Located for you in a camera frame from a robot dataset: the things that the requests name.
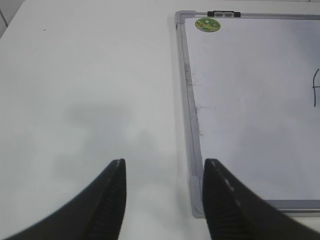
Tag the black hanging clip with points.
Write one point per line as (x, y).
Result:
(224, 14)

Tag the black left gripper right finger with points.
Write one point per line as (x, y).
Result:
(233, 212)

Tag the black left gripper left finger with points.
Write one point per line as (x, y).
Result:
(96, 213)

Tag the round green sticker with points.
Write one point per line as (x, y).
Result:
(207, 25)

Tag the white board with grey frame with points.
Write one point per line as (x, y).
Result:
(251, 99)

